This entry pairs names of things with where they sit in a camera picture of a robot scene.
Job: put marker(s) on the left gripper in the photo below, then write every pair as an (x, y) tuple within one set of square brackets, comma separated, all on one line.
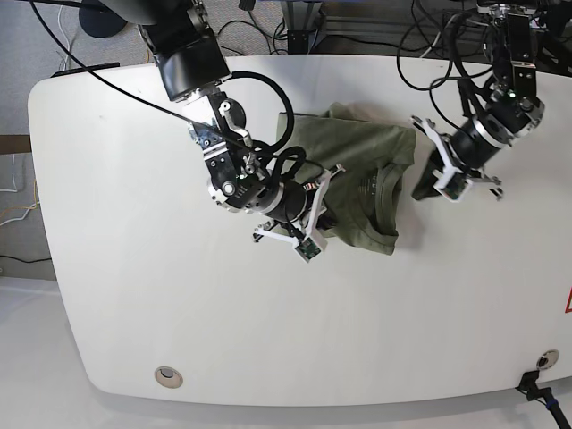
[(466, 151)]

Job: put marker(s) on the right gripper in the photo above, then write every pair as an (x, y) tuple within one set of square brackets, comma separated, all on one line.
[(296, 211)]

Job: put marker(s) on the olive green T-shirt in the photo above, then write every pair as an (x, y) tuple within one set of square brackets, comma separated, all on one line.
[(365, 198)]

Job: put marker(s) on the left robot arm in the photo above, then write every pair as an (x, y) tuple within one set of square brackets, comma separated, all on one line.
[(498, 113)]

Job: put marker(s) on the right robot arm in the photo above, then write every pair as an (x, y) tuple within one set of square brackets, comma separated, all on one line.
[(246, 175)]

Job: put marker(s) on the red warning triangle sticker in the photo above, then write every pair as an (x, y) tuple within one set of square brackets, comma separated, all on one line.
[(568, 307)]

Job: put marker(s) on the black flat bar on floor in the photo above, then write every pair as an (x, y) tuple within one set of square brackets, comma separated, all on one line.
[(92, 68)]

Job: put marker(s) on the round black stand base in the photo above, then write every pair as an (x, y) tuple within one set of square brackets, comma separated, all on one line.
[(98, 21)]

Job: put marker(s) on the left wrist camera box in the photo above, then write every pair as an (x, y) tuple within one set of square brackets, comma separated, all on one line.
[(453, 186)]

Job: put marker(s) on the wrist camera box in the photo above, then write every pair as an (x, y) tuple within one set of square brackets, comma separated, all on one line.
[(307, 249), (453, 186)]

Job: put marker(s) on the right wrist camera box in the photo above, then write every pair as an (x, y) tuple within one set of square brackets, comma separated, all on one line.
[(307, 249)]

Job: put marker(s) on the black metal frame post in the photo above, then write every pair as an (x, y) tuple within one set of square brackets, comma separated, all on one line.
[(304, 21)]

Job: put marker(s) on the right table cable grommet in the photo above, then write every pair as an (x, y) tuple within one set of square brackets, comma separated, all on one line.
[(547, 360)]

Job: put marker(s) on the table cable grommet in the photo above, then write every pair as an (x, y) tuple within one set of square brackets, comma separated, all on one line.
[(547, 360), (168, 377)]

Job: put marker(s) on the black clamp with cable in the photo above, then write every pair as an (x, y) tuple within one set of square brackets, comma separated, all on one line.
[(529, 388)]

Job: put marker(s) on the left table cable grommet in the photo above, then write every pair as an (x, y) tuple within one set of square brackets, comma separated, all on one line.
[(168, 377)]

